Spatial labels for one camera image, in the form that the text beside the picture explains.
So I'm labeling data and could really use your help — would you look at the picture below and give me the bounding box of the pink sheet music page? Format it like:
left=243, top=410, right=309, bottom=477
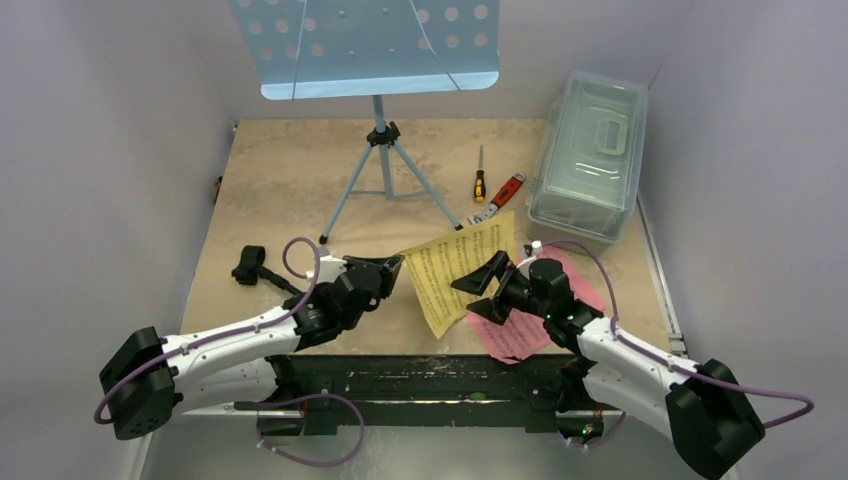
left=465, top=246, right=605, bottom=364

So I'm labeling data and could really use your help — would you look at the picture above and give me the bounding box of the yellow sheet music page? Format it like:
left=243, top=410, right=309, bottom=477
left=401, top=212, right=517, bottom=339

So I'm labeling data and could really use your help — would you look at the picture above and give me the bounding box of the light blue music stand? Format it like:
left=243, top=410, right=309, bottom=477
left=228, top=0, right=501, bottom=244

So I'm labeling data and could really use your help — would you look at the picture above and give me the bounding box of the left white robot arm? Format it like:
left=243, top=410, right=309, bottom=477
left=95, top=255, right=403, bottom=440

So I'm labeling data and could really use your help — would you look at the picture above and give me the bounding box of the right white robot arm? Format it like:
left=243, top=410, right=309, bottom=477
left=451, top=251, right=765, bottom=479

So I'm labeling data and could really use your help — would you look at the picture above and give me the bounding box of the yellow black screwdriver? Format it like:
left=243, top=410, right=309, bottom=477
left=473, top=145, right=487, bottom=203

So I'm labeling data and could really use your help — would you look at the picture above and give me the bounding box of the black microphone desk stand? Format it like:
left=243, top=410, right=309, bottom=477
left=231, top=245, right=304, bottom=296

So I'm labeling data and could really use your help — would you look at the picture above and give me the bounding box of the clear plastic storage box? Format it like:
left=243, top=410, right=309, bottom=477
left=526, top=71, right=649, bottom=255

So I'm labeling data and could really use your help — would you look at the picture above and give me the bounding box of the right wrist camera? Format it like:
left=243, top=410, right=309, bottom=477
left=523, top=240, right=544, bottom=260

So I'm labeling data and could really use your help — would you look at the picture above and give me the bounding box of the red handled adjustable wrench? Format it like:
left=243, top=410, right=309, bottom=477
left=468, top=173, right=526, bottom=225

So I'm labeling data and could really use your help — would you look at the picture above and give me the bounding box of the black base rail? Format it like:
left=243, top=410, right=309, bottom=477
left=231, top=354, right=631, bottom=437

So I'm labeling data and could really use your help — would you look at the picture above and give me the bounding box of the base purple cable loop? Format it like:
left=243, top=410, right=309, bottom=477
left=255, top=394, right=367, bottom=468

